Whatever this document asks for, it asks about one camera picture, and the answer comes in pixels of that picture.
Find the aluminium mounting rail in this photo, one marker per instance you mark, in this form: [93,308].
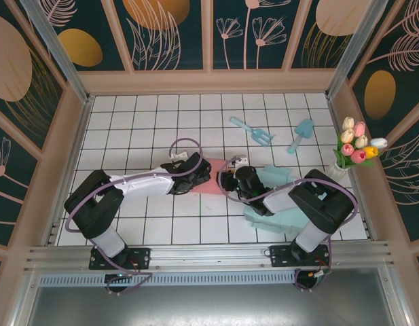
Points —
[209,254]

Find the white ribbed vase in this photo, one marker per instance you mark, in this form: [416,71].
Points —
[340,169]

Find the artificial tulip bouquet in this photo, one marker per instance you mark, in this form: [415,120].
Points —
[359,129]

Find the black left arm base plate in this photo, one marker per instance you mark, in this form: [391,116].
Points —
[141,256]

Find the aluminium frame post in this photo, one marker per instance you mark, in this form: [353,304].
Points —
[354,47]
[59,54]

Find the light blue paper box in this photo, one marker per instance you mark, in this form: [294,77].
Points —
[273,222]

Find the light blue toy shovel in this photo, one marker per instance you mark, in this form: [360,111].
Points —
[304,129]

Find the grey metal sheet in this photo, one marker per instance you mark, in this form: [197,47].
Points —
[209,305]

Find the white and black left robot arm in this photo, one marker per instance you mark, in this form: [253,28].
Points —
[141,185]

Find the light blue toy rake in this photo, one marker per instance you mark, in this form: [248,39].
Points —
[260,136]

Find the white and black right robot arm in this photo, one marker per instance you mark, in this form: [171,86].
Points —
[280,200]

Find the pink paper box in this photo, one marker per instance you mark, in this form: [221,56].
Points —
[212,183]

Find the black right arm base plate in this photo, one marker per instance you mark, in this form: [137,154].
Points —
[280,256]

